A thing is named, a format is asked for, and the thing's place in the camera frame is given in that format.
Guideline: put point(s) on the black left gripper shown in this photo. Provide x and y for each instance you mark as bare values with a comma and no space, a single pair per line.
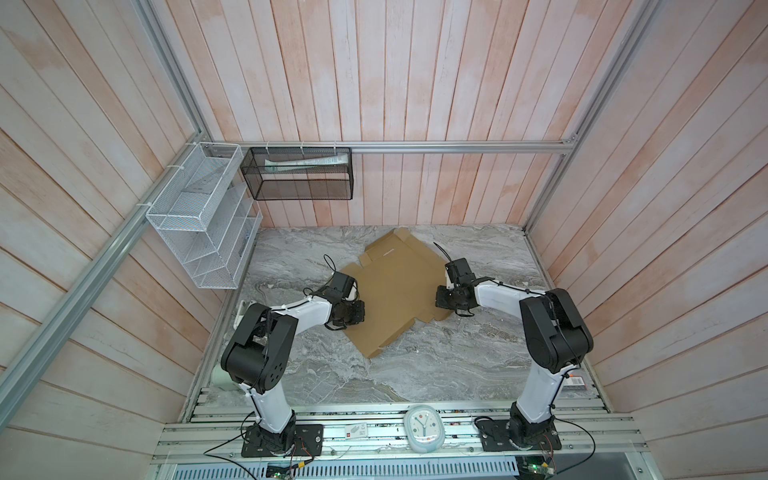
359,306

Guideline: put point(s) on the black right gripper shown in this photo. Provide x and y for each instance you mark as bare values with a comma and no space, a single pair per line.
440,300

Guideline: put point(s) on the brown cardboard box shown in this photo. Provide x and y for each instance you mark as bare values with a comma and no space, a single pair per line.
397,276

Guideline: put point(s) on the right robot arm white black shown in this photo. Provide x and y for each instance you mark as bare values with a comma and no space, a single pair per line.
555,333

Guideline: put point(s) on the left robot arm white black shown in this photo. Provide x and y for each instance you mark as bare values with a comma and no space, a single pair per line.
258,352

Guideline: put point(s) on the small white label tag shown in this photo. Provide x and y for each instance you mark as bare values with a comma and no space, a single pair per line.
357,430

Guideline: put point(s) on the white round clock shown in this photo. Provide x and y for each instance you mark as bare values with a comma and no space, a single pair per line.
425,431

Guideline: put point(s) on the coloured marker pen pack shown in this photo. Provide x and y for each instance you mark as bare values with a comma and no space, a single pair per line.
574,381

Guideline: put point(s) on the white paper in basket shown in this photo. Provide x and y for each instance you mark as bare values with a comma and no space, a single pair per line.
298,163

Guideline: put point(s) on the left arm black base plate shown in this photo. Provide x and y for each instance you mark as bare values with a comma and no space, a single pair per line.
299,440

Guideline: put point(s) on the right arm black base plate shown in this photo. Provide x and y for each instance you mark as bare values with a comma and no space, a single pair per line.
516,435

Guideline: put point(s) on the black wire mesh basket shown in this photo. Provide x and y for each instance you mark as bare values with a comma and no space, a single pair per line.
299,186

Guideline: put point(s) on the white wire mesh shelf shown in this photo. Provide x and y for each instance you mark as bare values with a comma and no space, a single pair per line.
206,218

